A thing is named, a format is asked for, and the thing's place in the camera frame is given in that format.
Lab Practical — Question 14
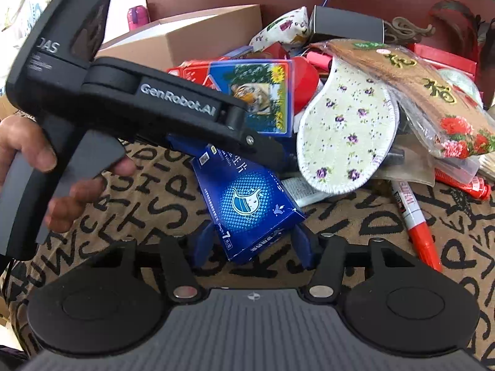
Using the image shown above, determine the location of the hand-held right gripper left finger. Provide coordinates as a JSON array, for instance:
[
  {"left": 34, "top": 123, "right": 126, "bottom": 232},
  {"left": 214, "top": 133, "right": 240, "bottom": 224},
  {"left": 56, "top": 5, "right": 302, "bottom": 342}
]
[{"left": 88, "top": 221, "right": 219, "bottom": 303}]

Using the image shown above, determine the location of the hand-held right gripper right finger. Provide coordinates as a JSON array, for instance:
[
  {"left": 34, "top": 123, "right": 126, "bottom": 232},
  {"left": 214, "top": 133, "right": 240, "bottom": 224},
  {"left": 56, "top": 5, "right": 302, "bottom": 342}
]
[{"left": 292, "top": 223, "right": 421, "bottom": 303}]

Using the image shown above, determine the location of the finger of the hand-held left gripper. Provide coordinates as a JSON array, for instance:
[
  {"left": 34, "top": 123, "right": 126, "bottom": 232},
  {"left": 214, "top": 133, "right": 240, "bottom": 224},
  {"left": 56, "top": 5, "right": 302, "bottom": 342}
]
[{"left": 166, "top": 104, "right": 289, "bottom": 171}]

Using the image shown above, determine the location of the blue medicine box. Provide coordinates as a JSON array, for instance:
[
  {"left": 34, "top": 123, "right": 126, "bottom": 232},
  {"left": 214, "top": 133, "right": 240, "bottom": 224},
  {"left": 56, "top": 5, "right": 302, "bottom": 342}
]
[{"left": 191, "top": 143, "right": 306, "bottom": 266}]

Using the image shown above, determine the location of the tiger print card box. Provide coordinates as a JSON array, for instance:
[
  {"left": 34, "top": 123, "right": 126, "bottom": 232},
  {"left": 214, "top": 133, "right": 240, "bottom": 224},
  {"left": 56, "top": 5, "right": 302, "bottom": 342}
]
[{"left": 206, "top": 58, "right": 295, "bottom": 138}]

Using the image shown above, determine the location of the brown cardboard box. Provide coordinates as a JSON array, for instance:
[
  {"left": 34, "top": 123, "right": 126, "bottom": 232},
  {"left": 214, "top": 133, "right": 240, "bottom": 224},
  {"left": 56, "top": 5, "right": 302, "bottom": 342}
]
[{"left": 94, "top": 4, "right": 264, "bottom": 72}]

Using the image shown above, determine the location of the person's left hand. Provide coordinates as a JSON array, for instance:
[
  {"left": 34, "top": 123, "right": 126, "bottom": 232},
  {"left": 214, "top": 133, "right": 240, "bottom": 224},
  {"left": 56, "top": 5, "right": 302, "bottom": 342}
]
[{"left": 0, "top": 114, "right": 137, "bottom": 234}]

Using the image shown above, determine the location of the white paper leaflet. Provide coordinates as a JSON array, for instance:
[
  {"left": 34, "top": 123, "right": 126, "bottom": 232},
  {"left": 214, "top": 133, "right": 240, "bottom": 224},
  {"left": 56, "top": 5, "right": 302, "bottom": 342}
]
[{"left": 282, "top": 175, "right": 329, "bottom": 208}]

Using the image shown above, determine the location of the letter print blanket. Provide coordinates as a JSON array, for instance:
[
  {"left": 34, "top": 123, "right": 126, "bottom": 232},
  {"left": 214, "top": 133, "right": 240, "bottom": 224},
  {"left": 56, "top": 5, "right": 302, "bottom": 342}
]
[{"left": 0, "top": 138, "right": 495, "bottom": 371}]

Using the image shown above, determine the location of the red card box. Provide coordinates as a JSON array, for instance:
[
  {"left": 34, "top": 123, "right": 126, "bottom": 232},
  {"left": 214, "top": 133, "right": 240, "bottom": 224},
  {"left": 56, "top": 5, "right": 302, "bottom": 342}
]
[{"left": 166, "top": 59, "right": 233, "bottom": 94}]

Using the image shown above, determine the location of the pink bottle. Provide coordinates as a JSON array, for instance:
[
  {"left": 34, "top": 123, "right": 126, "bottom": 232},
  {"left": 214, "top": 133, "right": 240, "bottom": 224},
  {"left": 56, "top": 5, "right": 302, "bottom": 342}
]
[{"left": 127, "top": 5, "right": 150, "bottom": 32}]

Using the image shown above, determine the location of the red packet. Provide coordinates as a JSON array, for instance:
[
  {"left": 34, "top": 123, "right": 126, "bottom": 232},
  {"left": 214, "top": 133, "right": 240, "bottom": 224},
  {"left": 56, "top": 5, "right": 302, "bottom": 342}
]
[{"left": 291, "top": 56, "right": 322, "bottom": 121}]

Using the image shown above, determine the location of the floral fabric insole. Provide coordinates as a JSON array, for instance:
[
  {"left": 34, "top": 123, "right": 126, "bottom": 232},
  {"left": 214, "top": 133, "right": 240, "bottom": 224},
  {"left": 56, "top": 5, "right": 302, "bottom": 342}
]
[{"left": 296, "top": 56, "right": 401, "bottom": 194}]

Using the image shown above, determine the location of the small blue box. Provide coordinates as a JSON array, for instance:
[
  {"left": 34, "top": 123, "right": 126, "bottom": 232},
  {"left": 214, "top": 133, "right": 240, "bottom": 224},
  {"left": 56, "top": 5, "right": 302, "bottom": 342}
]
[{"left": 224, "top": 46, "right": 256, "bottom": 61}]

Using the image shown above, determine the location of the red marker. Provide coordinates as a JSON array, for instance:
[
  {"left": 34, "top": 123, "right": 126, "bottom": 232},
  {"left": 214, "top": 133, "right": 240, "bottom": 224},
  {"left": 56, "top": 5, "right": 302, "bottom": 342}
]
[{"left": 388, "top": 177, "right": 444, "bottom": 273}]

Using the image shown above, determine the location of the patterned white fabric pouch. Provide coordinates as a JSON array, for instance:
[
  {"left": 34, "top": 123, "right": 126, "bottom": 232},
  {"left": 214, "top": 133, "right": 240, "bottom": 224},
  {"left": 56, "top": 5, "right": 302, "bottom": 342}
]
[{"left": 249, "top": 5, "right": 310, "bottom": 53}]

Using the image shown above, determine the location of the black grey box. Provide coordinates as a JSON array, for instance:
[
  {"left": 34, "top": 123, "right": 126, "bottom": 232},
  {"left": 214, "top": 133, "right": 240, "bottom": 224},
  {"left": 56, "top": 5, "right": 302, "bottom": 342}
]
[{"left": 309, "top": 5, "right": 386, "bottom": 43}]

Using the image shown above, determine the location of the brown insole pack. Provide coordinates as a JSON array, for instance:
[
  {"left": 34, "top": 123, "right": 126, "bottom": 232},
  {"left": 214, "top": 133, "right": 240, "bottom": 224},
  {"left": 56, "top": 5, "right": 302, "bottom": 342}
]
[{"left": 308, "top": 38, "right": 495, "bottom": 160}]

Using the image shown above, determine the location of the brown curled ornament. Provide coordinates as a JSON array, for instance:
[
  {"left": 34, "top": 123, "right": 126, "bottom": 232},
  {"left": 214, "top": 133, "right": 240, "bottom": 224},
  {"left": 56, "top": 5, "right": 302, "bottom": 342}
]
[{"left": 386, "top": 17, "right": 436, "bottom": 43}]

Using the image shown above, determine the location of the flat red box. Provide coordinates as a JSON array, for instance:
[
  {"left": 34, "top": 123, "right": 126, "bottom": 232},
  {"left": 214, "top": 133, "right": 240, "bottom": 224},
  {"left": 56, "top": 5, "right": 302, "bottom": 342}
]
[{"left": 407, "top": 42, "right": 479, "bottom": 76}]

